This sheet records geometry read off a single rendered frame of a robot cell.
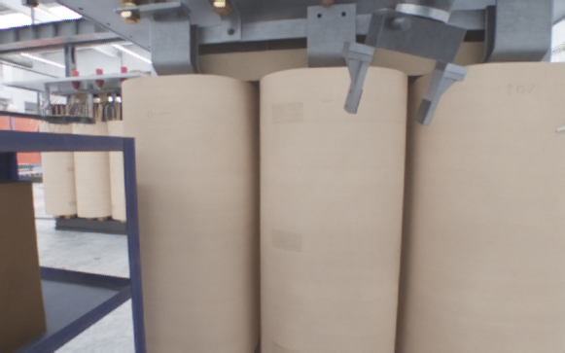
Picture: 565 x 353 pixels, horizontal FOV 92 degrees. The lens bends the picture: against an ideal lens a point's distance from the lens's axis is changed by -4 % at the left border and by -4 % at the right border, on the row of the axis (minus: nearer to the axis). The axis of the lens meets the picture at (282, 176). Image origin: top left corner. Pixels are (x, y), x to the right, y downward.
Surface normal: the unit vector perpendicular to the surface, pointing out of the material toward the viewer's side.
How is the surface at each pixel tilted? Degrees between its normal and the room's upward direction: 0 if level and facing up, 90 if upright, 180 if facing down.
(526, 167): 90
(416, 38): 114
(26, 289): 90
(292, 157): 90
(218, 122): 90
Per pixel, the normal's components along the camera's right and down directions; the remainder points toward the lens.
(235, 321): 0.69, 0.07
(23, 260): 0.98, 0.02
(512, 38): -0.18, 0.09
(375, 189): 0.17, 0.09
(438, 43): 0.10, 0.48
